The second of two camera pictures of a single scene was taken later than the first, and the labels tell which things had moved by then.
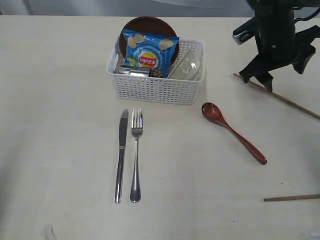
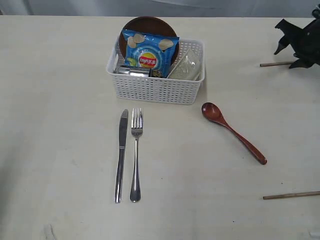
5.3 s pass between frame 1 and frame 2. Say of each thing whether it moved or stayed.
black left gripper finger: moved
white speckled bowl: stayed
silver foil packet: stayed
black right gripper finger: moved
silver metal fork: stayed
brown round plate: stayed
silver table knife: stayed
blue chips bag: stayed
